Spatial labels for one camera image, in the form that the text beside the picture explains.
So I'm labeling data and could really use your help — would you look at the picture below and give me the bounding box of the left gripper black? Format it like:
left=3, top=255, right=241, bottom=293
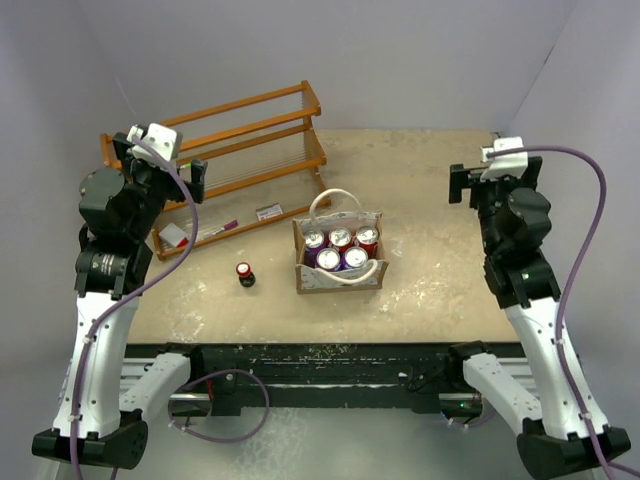
left=112, top=137, right=205, bottom=240

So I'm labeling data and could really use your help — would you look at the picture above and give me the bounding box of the red soda can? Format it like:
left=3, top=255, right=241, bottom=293
left=354, top=225, right=379, bottom=258
left=328, top=227, right=353, bottom=253

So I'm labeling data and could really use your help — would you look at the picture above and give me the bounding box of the purple soda can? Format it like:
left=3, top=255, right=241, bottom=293
left=303, top=228, right=326, bottom=267
left=341, top=246, right=369, bottom=270
left=315, top=247, right=342, bottom=273

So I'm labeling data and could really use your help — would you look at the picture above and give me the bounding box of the canvas bag with rope handles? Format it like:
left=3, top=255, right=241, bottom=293
left=293, top=188, right=389, bottom=294

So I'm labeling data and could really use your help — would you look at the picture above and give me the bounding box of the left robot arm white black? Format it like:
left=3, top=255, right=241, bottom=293
left=31, top=123, right=207, bottom=470

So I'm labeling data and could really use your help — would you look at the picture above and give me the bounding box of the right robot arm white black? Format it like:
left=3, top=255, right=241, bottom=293
left=444, top=157, right=631, bottom=479

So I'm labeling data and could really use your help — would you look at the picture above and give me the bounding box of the white box on rack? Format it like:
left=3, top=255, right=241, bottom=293
left=158, top=223, right=190, bottom=248

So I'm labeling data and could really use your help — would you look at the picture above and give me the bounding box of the pink marker pen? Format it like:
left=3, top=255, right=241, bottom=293
left=206, top=220, right=238, bottom=237

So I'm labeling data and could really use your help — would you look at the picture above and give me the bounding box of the orange wooden rack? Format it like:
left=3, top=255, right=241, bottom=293
left=99, top=79, right=333, bottom=261

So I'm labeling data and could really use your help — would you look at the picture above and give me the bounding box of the small dark sauce bottle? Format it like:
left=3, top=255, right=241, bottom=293
left=235, top=262, right=256, bottom=288

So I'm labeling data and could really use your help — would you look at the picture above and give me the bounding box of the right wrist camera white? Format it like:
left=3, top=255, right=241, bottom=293
left=480, top=137, right=528, bottom=182

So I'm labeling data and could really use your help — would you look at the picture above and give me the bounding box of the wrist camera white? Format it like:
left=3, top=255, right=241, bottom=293
left=480, top=137, right=528, bottom=182
left=126, top=123, right=183, bottom=164

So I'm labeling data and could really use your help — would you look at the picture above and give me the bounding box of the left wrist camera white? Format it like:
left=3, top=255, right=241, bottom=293
left=126, top=123, right=183, bottom=164

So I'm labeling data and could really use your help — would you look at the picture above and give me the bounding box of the aluminium frame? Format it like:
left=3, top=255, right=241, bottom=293
left=37, top=132, right=616, bottom=480

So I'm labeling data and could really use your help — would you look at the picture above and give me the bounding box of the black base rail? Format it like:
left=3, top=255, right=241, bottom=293
left=124, top=341, right=526, bottom=416

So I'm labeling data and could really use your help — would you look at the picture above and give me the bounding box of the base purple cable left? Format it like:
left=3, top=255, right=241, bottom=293
left=169, top=368, right=272, bottom=443

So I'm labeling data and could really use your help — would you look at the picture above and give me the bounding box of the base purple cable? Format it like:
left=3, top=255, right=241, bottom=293
left=442, top=394, right=496, bottom=432
left=169, top=368, right=272, bottom=443

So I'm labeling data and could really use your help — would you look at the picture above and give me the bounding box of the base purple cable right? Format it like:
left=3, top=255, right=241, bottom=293
left=442, top=394, right=496, bottom=432

